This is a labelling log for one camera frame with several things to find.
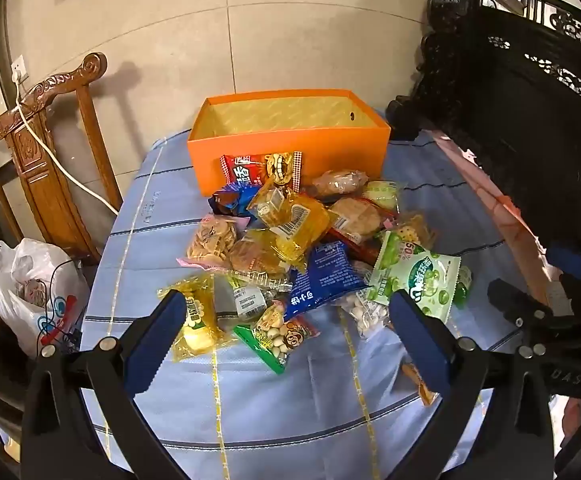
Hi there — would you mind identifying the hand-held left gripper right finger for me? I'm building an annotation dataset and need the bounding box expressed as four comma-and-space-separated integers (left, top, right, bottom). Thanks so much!
377, 289, 554, 480

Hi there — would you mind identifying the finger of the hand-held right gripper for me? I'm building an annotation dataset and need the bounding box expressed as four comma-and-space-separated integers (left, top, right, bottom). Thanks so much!
487, 278, 576, 332
544, 242, 581, 306

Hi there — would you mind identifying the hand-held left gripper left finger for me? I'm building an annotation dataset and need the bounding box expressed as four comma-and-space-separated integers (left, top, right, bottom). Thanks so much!
20, 290, 206, 480

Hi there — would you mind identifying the round brown cake packet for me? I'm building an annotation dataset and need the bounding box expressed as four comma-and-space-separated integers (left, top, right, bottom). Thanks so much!
329, 197, 397, 246

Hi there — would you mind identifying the pale green candy packet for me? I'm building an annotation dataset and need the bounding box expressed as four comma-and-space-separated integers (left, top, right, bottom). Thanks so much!
361, 180, 405, 212

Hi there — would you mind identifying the orange cardboard box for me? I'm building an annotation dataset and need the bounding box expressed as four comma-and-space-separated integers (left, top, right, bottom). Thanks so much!
186, 88, 392, 197

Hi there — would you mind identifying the small orange snack packet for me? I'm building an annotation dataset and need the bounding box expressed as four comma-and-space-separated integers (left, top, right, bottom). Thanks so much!
401, 360, 442, 407

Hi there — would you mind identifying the small yellow snack packet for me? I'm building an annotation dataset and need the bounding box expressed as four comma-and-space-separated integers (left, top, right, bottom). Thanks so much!
157, 276, 240, 364

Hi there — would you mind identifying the clear white nuts packet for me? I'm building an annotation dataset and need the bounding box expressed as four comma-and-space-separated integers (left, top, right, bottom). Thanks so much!
337, 289, 392, 339

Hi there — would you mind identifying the green white snack packet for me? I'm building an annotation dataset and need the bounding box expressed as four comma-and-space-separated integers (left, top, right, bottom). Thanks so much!
369, 231, 473, 319

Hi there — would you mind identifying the clear packet white label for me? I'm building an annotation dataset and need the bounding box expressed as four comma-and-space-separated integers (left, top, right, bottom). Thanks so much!
224, 274, 293, 322

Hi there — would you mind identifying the chocolate chip cookie packet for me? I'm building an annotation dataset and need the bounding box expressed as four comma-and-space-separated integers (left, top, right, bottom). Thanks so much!
394, 214, 437, 252

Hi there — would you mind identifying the dark red snack packet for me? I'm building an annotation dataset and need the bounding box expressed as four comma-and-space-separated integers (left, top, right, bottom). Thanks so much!
326, 227, 387, 267

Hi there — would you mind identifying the round crackers clear packet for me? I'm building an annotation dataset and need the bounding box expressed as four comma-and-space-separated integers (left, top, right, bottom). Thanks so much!
177, 214, 240, 272

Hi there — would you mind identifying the dark blue snack packet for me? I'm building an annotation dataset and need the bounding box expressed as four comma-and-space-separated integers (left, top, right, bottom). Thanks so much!
287, 241, 372, 322

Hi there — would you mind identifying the blue striped tablecloth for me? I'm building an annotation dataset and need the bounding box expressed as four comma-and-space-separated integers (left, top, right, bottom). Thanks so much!
78, 129, 571, 480

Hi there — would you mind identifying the green cartoon peanut packet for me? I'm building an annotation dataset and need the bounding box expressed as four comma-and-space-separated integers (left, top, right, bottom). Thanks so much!
232, 301, 322, 376

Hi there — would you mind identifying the brown pastry packet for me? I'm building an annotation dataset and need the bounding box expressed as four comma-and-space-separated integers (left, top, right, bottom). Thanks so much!
229, 232, 292, 283

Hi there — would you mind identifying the white plastic bag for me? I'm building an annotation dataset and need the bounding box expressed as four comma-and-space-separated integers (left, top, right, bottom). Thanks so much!
0, 238, 92, 359

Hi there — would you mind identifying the blue orange snack packet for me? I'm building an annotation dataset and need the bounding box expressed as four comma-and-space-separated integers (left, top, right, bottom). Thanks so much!
207, 184, 258, 219

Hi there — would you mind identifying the large yellow snack packet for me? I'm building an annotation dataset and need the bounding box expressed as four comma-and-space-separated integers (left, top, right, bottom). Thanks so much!
247, 180, 332, 263

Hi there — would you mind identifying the dark carved wooden furniture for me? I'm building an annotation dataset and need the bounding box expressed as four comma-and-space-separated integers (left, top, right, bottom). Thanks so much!
387, 0, 581, 311

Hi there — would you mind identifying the carved wooden chair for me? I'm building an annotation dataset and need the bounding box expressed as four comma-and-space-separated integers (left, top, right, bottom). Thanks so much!
0, 52, 124, 267

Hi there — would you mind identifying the white power cable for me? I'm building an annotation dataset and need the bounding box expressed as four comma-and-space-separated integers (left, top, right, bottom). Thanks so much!
12, 72, 122, 214

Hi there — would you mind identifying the white wall socket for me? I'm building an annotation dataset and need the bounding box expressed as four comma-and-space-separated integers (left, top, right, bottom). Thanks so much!
9, 54, 30, 84

